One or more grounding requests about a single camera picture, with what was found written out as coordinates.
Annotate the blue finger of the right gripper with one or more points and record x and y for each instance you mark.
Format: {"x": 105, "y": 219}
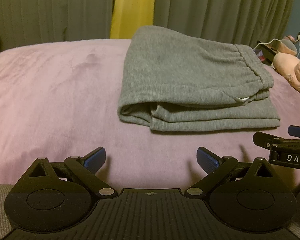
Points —
{"x": 294, "y": 131}

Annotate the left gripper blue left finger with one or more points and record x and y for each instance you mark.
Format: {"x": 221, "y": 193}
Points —
{"x": 84, "y": 169}

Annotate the grey curtain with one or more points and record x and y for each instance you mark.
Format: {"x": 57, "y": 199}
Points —
{"x": 27, "y": 22}

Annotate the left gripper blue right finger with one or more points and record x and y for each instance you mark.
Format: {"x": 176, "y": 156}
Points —
{"x": 217, "y": 169}

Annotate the grey sweatpants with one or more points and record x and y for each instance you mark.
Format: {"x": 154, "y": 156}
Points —
{"x": 176, "y": 83}

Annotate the pink bed blanket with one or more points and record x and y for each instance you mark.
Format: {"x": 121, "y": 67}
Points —
{"x": 61, "y": 99}

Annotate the yellow curtain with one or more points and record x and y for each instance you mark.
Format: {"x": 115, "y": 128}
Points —
{"x": 129, "y": 15}

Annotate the pink plush toy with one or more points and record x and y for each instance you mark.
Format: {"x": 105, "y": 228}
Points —
{"x": 287, "y": 64}

